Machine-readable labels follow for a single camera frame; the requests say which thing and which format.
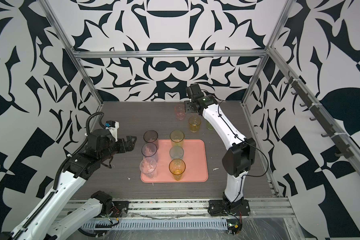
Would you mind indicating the pink tray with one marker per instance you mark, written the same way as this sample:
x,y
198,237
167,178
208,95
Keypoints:
x,y
194,158

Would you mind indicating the blue glass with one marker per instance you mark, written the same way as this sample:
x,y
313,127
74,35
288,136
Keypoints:
x,y
150,150

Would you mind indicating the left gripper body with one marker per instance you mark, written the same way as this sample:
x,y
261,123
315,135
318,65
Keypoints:
x,y
112,147

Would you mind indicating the tall amber glass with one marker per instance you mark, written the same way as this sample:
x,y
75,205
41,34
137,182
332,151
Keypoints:
x,y
177,168

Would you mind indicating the clear glass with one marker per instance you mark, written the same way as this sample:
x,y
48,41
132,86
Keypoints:
x,y
148,168

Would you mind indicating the dark smoky glass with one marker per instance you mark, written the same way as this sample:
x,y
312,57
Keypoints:
x,y
151,136

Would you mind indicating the white cable duct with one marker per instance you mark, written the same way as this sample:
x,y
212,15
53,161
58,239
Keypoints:
x,y
173,224

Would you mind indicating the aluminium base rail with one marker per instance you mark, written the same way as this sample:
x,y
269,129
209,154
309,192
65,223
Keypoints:
x,y
199,208

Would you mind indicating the teal glass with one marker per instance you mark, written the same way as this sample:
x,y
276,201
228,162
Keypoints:
x,y
177,152

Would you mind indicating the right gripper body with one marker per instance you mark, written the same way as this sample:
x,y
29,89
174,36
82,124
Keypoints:
x,y
189,106

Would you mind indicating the green glass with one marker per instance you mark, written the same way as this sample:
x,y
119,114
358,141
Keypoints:
x,y
177,138
209,126

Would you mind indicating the small circuit board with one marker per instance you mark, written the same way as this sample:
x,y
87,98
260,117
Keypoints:
x,y
234,227

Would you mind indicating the short amber glass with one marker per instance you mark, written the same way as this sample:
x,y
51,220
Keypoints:
x,y
194,124

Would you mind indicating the pink glass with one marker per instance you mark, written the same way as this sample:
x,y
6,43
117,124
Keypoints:
x,y
180,111

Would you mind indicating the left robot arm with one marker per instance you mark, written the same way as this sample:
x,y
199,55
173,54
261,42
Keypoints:
x,y
41,224

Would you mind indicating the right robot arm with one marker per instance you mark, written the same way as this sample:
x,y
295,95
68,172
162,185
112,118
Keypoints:
x,y
238,159

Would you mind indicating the black hook rail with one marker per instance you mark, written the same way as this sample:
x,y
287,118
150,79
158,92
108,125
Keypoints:
x,y
321,116

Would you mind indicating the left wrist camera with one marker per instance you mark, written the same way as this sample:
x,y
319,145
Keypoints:
x,y
113,127

